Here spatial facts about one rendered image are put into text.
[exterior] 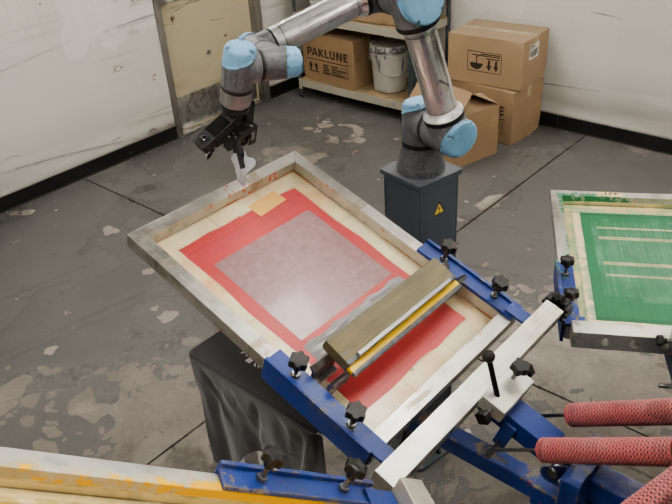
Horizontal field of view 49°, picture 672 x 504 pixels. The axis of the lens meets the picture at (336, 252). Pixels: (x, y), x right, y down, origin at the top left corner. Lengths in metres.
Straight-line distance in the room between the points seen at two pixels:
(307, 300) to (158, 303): 2.25
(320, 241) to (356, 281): 0.16
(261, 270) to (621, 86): 4.02
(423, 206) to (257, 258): 0.64
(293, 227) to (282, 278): 0.19
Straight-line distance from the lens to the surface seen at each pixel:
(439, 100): 2.04
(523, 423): 1.61
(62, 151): 5.39
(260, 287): 1.77
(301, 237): 1.91
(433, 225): 2.33
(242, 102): 1.76
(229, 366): 1.96
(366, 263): 1.89
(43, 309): 4.16
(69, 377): 3.63
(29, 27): 5.15
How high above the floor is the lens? 2.20
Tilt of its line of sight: 32 degrees down
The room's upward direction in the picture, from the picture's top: 4 degrees counter-clockwise
